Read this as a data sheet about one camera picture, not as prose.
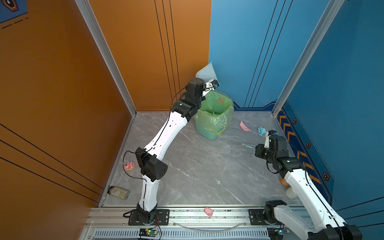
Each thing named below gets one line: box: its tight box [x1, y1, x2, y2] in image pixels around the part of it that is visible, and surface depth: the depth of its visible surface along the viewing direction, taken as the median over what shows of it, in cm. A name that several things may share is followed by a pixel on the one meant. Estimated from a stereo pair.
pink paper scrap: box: [240, 120, 252, 132], surface depth 112 cm
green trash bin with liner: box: [193, 89, 234, 140], surface depth 93 cm
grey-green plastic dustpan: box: [195, 61, 220, 85], surface depth 75 cm
